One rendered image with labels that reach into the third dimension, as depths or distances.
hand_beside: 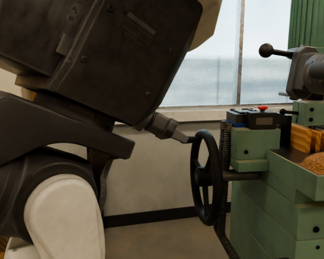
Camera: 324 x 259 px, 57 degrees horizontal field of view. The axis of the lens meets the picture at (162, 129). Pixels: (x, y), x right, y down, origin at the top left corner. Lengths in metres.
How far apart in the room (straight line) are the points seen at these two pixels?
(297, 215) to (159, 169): 1.53
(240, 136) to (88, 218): 0.59
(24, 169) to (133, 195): 1.91
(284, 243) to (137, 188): 1.50
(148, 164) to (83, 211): 1.83
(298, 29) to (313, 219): 0.52
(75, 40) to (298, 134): 0.74
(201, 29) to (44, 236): 0.33
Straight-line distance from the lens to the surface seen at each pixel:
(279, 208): 0.91
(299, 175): 0.80
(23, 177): 0.38
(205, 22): 0.44
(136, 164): 2.19
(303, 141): 0.93
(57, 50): 0.34
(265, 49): 0.77
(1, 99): 0.36
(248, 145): 0.90
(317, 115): 1.00
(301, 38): 0.97
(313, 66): 0.63
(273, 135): 0.93
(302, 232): 0.86
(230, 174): 0.94
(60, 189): 0.37
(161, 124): 0.84
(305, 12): 0.97
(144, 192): 2.28
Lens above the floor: 1.12
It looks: 11 degrees down
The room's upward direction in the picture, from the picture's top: straight up
